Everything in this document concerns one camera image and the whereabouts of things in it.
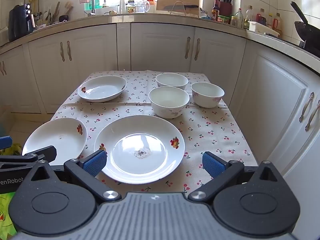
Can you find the red knife block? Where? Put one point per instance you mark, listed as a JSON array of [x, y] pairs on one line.
[[225, 7]]

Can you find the glass jar with lid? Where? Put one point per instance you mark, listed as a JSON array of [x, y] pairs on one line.
[[130, 7]]

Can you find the glass teapot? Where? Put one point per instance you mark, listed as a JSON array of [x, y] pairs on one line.
[[142, 6]]

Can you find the black wok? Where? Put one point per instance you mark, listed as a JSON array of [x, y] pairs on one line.
[[306, 31]]

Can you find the small black bowl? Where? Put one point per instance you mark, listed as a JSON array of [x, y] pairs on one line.
[[63, 18]]

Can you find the white plastic tray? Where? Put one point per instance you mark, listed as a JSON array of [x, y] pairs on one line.
[[262, 28]]

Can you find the glass oil bottle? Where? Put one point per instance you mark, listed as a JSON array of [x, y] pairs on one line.
[[249, 13]]

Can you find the small white flower print plate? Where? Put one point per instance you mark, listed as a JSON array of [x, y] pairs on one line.
[[57, 135]]

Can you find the cherry print tablecloth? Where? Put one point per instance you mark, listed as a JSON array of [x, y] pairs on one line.
[[212, 135]]

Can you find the oval deep white plate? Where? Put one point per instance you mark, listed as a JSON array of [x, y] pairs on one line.
[[100, 90]]

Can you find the large white fruit print plate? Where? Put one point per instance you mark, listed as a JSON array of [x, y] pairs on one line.
[[140, 135]]

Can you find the green printed bag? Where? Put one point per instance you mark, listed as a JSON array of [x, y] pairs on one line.
[[6, 212]]

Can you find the white pale floral bowl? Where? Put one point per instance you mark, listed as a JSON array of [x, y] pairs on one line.
[[168, 100]]

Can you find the tall clear bottle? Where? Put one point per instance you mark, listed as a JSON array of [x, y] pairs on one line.
[[122, 3]]

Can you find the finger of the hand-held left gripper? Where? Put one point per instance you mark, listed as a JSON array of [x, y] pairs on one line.
[[45, 153], [5, 143]]

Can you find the black air fryer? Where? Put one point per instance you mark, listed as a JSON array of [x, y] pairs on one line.
[[20, 22]]

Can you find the white pink floral bowl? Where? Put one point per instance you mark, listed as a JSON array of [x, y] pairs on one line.
[[207, 92], [171, 80]]

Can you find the dark sauce bottle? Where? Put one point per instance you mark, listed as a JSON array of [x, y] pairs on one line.
[[215, 11]]

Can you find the clear plastic bottle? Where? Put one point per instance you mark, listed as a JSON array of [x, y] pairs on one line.
[[239, 18]]

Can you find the metal kitchen faucet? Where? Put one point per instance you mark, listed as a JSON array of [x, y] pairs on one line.
[[92, 2]]

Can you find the beige kitchen countertop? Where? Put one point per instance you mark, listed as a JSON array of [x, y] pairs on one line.
[[175, 17]]

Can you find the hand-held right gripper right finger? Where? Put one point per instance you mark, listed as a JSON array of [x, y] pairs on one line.
[[213, 165]]

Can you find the red liquid bottle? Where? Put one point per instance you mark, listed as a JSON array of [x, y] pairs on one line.
[[261, 17]]

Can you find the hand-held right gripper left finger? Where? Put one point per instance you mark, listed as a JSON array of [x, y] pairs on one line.
[[95, 162]]

